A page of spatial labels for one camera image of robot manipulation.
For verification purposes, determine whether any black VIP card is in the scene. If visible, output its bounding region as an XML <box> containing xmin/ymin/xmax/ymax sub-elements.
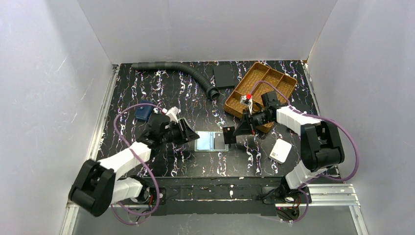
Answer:
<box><xmin>222</xmin><ymin>126</ymin><xmax>236</xmax><ymax>144</ymax></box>

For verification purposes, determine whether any mint green snap card holder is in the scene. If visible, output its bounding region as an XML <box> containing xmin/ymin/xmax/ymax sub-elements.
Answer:
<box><xmin>194</xmin><ymin>131</ymin><xmax>229</xmax><ymax>152</ymax></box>

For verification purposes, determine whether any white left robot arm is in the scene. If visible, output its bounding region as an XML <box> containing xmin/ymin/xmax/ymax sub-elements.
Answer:
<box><xmin>68</xmin><ymin>115</ymin><xmax>200</xmax><ymax>217</ymax></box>

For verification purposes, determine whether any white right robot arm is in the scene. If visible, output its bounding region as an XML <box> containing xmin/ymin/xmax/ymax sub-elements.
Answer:
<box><xmin>233</xmin><ymin>92</ymin><xmax>345</xmax><ymax>193</ymax></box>

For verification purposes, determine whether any blue leather card holder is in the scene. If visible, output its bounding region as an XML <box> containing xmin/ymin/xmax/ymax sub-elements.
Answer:
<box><xmin>134</xmin><ymin>100</ymin><xmax>155</xmax><ymax>122</ymax></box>

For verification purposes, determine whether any white rectangular box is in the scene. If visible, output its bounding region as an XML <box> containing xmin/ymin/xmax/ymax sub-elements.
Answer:
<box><xmin>269</xmin><ymin>139</ymin><xmax>292</xmax><ymax>164</ymax></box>

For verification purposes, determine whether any woven wicker divided tray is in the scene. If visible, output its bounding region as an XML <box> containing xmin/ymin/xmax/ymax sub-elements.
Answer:
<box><xmin>223</xmin><ymin>62</ymin><xmax>297</xmax><ymax>119</ymax></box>

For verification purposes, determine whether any flat black square pad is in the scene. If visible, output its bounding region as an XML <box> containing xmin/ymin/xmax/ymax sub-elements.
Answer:
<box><xmin>213</xmin><ymin>65</ymin><xmax>235</xmax><ymax>90</ymax></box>

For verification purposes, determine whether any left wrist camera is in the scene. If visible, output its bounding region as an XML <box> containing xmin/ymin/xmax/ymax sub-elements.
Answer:
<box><xmin>161</xmin><ymin>107</ymin><xmax>179</xmax><ymax>123</ymax></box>

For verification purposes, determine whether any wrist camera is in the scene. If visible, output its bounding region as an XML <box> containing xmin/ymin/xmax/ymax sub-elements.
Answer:
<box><xmin>239</xmin><ymin>94</ymin><xmax>253</xmax><ymax>113</ymax></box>
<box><xmin>161</xmin><ymin>107</ymin><xmax>179</xmax><ymax>123</ymax></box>

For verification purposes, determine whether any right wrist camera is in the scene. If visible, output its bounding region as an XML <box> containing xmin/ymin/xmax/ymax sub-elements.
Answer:
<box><xmin>239</xmin><ymin>94</ymin><xmax>253</xmax><ymax>113</ymax></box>

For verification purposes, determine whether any black corrugated hose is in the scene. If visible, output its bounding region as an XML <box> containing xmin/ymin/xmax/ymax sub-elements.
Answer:
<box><xmin>131</xmin><ymin>61</ymin><xmax>222</xmax><ymax>100</ymax></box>

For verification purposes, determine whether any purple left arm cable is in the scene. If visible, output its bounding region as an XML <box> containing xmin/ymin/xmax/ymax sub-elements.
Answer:
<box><xmin>110</xmin><ymin>103</ymin><xmax>169</xmax><ymax>226</ymax></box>

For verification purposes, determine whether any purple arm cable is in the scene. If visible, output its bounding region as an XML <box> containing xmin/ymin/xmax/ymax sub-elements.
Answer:
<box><xmin>110</xmin><ymin>103</ymin><xmax>169</xmax><ymax>226</ymax></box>
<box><xmin>250</xmin><ymin>80</ymin><xmax>360</xmax><ymax>223</ymax></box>

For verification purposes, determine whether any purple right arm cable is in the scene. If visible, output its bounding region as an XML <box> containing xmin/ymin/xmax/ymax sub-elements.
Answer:
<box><xmin>250</xmin><ymin>80</ymin><xmax>360</xmax><ymax>223</ymax></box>

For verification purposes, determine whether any aluminium frame rail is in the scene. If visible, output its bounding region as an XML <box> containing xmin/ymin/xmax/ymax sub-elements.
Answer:
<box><xmin>65</xmin><ymin>64</ymin><xmax>362</xmax><ymax>235</ymax></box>

